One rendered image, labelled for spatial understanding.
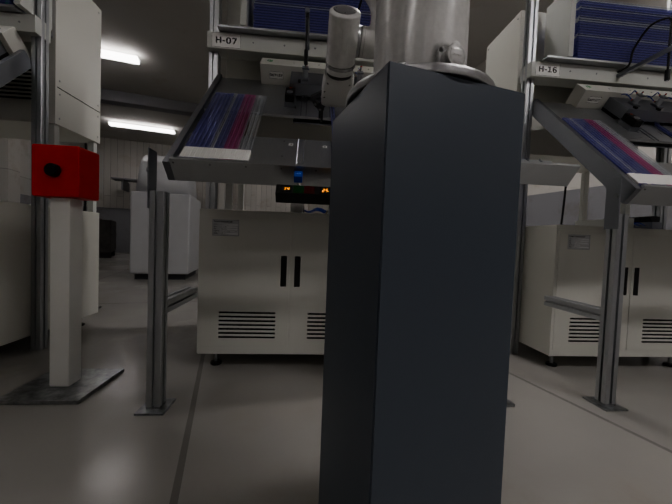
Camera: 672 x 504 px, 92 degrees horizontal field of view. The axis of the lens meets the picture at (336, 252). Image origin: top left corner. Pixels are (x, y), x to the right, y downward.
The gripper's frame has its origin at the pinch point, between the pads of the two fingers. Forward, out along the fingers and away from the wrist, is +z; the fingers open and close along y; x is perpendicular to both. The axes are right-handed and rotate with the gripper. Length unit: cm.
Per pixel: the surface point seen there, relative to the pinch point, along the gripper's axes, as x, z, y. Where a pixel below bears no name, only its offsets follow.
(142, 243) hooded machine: -110, 239, 188
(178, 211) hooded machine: -143, 222, 153
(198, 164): 27.1, -0.5, 39.2
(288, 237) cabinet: 24.1, 36.5, 15.3
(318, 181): 27.7, 3.0, 5.1
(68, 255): 41, 28, 83
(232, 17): -78, 2, 47
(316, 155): 17.0, 2.1, 5.9
